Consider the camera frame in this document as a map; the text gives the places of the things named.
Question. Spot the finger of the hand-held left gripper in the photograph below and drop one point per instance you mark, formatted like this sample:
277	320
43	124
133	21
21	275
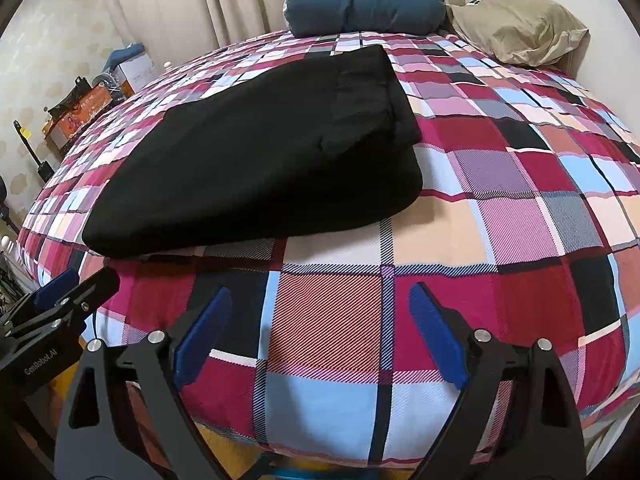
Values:
97	285
57	287

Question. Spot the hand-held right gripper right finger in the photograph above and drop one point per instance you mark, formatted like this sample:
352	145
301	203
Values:
435	335

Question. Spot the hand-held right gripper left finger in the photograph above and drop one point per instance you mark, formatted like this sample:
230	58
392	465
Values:
205	335

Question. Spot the black pants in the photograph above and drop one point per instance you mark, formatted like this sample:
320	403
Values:
250	160

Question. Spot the plaid bed cover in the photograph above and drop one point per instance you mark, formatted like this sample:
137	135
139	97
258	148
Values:
325	310

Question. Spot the black stick tool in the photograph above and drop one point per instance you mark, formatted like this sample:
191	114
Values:
43	166

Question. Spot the orange cardboard box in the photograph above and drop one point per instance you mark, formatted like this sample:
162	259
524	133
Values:
75	121

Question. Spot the white cardboard box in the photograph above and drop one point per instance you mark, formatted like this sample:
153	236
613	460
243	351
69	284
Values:
137	74

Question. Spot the blue cloth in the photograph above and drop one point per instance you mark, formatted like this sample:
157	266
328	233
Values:
125	53

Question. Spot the beige curtain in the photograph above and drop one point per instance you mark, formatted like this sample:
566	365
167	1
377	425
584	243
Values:
200	0

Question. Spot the tan pillow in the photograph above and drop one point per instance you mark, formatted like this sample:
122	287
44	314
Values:
515	30

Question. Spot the blue pillow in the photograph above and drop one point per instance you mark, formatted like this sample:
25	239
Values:
360	0

